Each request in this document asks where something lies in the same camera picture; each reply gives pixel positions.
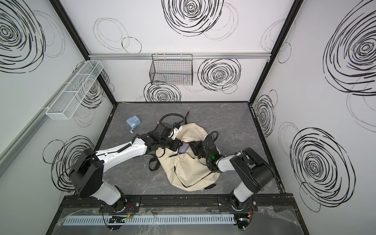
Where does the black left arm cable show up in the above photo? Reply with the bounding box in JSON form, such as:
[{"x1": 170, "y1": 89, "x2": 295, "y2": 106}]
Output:
[{"x1": 158, "y1": 113, "x2": 186, "y2": 127}]

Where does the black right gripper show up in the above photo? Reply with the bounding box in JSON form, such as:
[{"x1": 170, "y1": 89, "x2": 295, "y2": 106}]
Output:
[{"x1": 188, "y1": 141, "x2": 213, "y2": 162}]

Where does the black wire basket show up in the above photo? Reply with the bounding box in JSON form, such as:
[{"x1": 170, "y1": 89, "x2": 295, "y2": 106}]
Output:
[{"x1": 149, "y1": 53, "x2": 193, "y2": 86}]

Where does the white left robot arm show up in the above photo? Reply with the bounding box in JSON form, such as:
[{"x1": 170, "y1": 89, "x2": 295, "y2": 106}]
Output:
[{"x1": 68, "y1": 122, "x2": 183, "y2": 212}]

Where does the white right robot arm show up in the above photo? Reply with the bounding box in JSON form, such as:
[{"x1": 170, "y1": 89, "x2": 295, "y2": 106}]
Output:
[{"x1": 189, "y1": 139, "x2": 275, "y2": 211}]

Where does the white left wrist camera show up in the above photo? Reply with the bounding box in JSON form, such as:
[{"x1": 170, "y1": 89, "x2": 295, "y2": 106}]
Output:
[{"x1": 170, "y1": 123, "x2": 182, "y2": 140}]

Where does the black corrugated cable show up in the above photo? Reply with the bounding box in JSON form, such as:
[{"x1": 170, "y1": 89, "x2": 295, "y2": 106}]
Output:
[{"x1": 204, "y1": 130, "x2": 219, "y2": 147}]

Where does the purple pencil case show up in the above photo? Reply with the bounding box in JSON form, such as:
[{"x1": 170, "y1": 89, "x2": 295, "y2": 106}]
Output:
[{"x1": 178, "y1": 142, "x2": 190, "y2": 154}]

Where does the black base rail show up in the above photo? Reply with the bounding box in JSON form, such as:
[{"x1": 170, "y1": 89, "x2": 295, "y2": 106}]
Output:
[{"x1": 58, "y1": 193, "x2": 298, "y2": 214}]

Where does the white slotted cable duct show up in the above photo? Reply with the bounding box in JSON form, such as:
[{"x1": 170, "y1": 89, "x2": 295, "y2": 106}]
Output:
[{"x1": 63, "y1": 214, "x2": 236, "y2": 226}]

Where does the light blue pencil sharpener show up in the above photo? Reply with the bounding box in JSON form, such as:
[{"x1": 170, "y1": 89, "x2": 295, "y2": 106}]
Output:
[{"x1": 126, "y1": 116, "x2": 141, "y2": 134}]

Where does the cream canvas backpack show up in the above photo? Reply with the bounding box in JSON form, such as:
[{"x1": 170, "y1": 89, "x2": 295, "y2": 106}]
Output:
[{"x1": 148, "y1": 117, "x2": 220, "y2": 192}]

